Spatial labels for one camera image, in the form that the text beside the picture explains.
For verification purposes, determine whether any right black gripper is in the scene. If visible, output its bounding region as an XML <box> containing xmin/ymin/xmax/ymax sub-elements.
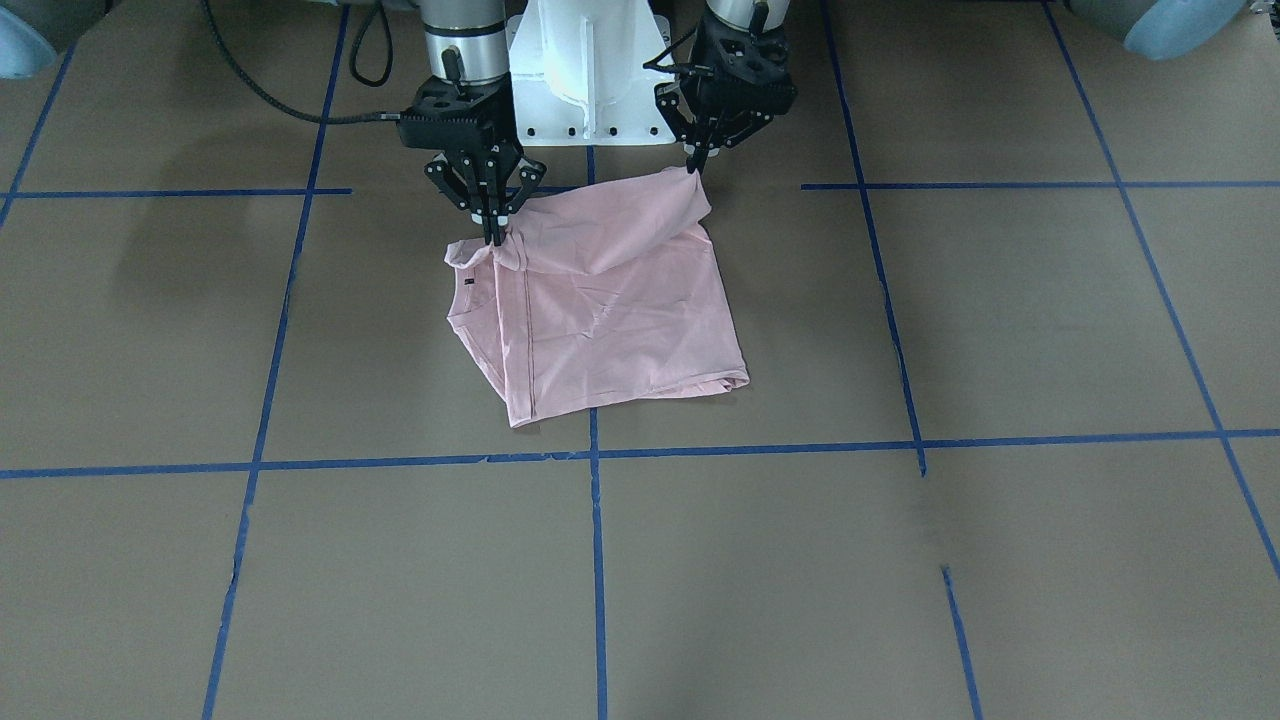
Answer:
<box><xmin>398</xmin><ymin>76</ymin><xmax>547</xmax><ymax>247</ymax></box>

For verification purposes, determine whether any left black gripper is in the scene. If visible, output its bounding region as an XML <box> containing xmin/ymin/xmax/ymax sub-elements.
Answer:
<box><xmin>655</xmin><ymin>12</ymin><xmax>797</xmax><ymax>174</ymax></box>

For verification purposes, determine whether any pink Snoopy t-shirt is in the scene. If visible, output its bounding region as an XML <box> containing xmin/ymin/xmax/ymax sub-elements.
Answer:
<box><xmin>444</xmin><ymin>167</ymin><xmax>749</xmax><ymax>428</ymax></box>

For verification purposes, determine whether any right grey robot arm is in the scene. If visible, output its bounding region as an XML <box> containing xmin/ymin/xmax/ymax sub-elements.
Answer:
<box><xmin>198</xmin><ymin>1</ymin><xmax>545</xmax><ymax>246</ymax></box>

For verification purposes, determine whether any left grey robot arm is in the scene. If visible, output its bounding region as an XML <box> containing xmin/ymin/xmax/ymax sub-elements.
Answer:
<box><xmin>643</xmin><ymin>1</ymin><xmax>1245</xmax><ymax>173</ymax></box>

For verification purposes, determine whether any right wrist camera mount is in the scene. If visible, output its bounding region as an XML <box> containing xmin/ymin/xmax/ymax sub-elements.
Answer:
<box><xmin>396</xmin><ymin>77</ymin><xmax>518</xmax><ymax>152</ymax></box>

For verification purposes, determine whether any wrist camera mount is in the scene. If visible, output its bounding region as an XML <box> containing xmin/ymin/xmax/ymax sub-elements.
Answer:
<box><xmin>396</xmin><ymin>77</ymin><xmax>518</xmax><ymax>152</ymax></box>
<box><xmin>691</xmin><ymin>12</ymin><xmax>792</xmax><ymax>86</ymax></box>

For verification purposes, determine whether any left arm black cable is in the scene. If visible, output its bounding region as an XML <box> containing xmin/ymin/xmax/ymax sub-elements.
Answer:
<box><xmin>643</xmin><ymin>26</ymin><xmax>713</xmax><ymax>81</ymax></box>

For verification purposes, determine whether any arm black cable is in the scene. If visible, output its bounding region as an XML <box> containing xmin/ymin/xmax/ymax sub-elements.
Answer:
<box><xmin>643</xmin><ymin>26</ymin><xmax>713</xmax><ymax>81</ymax></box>
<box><xmin>200</xmin><ymin>0</ymin><xmax>411</xmax><ymax>126</ymax></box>

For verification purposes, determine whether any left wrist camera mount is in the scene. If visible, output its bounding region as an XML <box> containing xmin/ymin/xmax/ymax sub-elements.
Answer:
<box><xmin>691</xmin><ymin>12</ymin><xmax>792</xmax><ymax>86</ymax></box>

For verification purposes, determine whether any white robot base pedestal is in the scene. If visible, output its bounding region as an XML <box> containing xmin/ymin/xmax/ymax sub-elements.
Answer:
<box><xmin>508</xmin><ymin>1</ymin><xmax>675</xmax><ymax>147</ymax></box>

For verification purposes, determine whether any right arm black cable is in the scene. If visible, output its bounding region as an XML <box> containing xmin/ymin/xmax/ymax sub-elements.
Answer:
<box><xmin>200</xmin><ymin>0</ymin><xmax>411</xmax><ymax>126</ymax></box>

